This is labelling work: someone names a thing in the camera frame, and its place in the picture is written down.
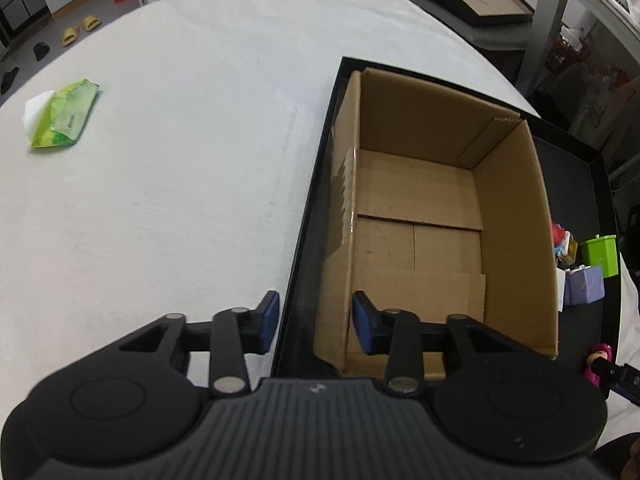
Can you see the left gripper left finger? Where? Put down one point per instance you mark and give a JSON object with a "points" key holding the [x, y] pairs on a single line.
{"points": [[227, 338]]}

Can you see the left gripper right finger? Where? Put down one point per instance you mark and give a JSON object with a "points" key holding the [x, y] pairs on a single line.
{"points": [[404, 339]]}

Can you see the red haired small figurine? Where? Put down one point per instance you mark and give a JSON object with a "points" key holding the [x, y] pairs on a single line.
{"points": [[564, 245]]}

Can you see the purple cube box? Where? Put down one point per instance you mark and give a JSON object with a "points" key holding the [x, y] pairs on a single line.
{"points": [[584, 285]]}

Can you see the green hexagonal box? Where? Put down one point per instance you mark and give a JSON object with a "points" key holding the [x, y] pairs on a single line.
{"points": [[601, 251]]}

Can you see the brown cardboard box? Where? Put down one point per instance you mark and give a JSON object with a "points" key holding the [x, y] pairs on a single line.
{"points": [[437, 207]]}

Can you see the black tray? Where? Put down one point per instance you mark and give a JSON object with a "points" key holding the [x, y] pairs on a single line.
{"points": [[573, 178]]}

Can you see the green wet wipes pack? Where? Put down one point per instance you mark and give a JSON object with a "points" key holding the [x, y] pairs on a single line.
{"points": [[57, 118]]}

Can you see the red plastic basket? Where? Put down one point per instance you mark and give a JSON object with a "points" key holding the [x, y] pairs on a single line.
{"points": [[567, 49]]}

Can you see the black shoe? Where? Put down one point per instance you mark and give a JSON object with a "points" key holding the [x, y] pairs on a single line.
{"points": [[7, 80], [41, 50]]}

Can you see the yellow slipper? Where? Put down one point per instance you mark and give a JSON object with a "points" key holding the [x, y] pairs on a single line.
{"points": [[91, 23], [70, 36]]}

